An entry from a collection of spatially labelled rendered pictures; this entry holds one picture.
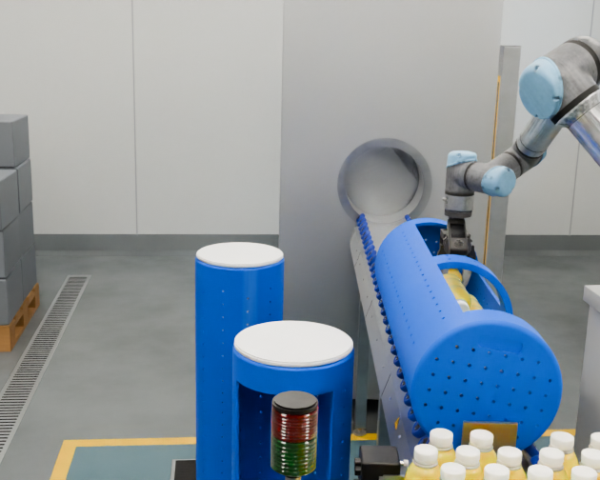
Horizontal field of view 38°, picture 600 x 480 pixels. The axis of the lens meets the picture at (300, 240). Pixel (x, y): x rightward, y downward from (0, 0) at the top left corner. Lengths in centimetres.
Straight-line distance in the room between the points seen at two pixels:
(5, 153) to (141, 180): 180
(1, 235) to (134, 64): 225
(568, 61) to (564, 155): 529
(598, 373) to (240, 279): 108
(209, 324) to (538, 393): 131
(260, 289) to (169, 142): 402
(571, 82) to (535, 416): 67
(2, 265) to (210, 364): 223
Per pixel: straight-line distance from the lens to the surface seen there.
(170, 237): 674
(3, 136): 508
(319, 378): 193
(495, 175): 216
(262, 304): 269
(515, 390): 169
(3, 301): 487
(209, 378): 280
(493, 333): 164
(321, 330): 209
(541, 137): 217
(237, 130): 659
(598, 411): 222
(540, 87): 186
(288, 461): 120
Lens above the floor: 175
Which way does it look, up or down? 14 degrees down
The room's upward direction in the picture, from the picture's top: 1 degrees clockwise
